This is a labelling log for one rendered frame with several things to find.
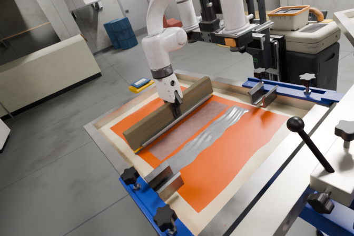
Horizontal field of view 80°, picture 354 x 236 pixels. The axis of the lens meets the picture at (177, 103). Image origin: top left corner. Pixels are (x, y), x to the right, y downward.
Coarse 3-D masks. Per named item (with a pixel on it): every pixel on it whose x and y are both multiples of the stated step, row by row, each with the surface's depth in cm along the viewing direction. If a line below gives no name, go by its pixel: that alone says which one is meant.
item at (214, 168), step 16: (144, 112) 98; (112, 128) 95; (128, 128) 91; (176, 128) 80; (192, 128) 77; (128, 144) 81; (160, 144) 75; (176, 144) 72; (224, 144) 65; (144, 160) 70; (160, 160) 68; (208, 160) 62; (224, 160) 60; (240, 160) 58; (192, 176) 58; (208, 176) 57; (224, 176) 55; (192, 192) 54; (208, 192) 53
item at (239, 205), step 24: (192, 72) 110; (144, 96) 109; (288, 96) 69; (96, 120) 98; (312, 120) 57; (96, 144) 83; (288, 144) 53; (120, 168) 65; (264, 168) 49; (240, 192) 46; (264, 192) 47; (216, 216) 43; (240, 216) 42
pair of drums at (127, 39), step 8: (104, 24) 716; (112, 24) 667; (120, 24) 662; (128, 24) 676; (112, 32) 721; (120, 32) 673; (128, 32) 680; (112, 40) 739; (120, 40) 690; (128, 40) 687; (136, 40) 713; (128, 48) 701
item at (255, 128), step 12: (216, 96) 90; (156, 108) 98; (204, 108) 85; (216, 108) 83; (228, 108) 80; (252, 108) 76; (192, 120) 81; (204, 120) 78; (240, 120) 72; (252, 120) 70; (264, 120) 68; (276, 120) 67; (228, 132) 69; (240, 132) 67; (252, 132) 66; (264, 132) 64; (228, 144) 64; (240, 144) 63; (252, 144) 61; (264, 144) 60
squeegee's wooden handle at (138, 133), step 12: (192, 84) 84; (204, 84) 85; (192, 96) 82; (168, 108) 76; (180, 108) 80; (144, 120) 72; (156, 120) 74; (168, 120) 78; (132, 132) 70; (144, 132) 73; (132, 144) 71
